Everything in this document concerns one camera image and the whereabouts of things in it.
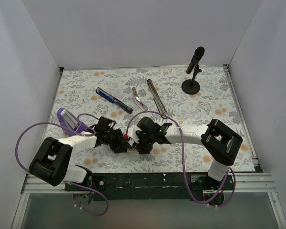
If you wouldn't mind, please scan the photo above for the white stapler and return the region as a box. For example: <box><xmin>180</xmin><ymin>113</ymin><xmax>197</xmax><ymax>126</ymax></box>
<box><xmin>132</xmin><ymin>87</ymin><xmax>148</xmax><ymax>111</ymax></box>

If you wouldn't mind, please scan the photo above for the purple stapler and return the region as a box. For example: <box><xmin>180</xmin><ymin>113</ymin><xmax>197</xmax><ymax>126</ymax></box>
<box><xmin>57</xmin><ymin>108</ymin><xmax>86</xmax><ymax>136</ymax></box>

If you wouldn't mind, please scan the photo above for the blue stapler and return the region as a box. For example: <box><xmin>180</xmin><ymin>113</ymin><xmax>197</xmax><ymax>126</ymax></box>
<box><xmin>95</xmin><ymin>87</ymin><xmax>133</xmax><ymax>114</ymax></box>

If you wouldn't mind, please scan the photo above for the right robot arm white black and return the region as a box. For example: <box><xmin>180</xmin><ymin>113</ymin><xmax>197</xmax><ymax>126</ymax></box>
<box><xmin>127</xmin><ymin>117</ymin><xmax>243</xmax><ymax>190</ymax></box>

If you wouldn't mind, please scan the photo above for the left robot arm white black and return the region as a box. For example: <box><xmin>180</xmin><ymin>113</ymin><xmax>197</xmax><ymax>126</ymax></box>
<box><xmin>29</xmin><ymin>116</ymin><xmax>132</xmax><ymax>191</ymax></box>

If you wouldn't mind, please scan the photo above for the floral table mat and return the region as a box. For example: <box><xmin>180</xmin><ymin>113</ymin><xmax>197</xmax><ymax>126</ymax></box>
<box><xmin>45</xmin><ymin>67</ymin><xmax>255</xmax><ymax>173</ymax></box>

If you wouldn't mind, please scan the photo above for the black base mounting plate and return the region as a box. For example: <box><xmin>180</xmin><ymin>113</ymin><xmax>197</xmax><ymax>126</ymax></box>
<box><xmin>64</xmin><ymin>172</ymin><xmax>235</xmax><ymax>201</ymax></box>

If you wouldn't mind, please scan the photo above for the black microphone on stand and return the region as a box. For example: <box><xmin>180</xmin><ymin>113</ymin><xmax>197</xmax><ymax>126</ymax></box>
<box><xmin>182</xmin><ymin>46</ymin><xmax>205</xmax><ymax>95</ymax></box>

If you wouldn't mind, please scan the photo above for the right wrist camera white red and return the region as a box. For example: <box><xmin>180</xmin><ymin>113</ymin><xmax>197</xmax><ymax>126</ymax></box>
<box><xmin>124</xmin><ymin>126</ymin><xmax>140</xmax><ymax>143</ymax></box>

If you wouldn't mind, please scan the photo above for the aluminium frame rail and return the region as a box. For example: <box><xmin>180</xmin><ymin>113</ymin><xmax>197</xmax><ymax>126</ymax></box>
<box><xmin>21</xmin><ymin>173</ymin><xmax>277</xmax><ymax>193</ymax></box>

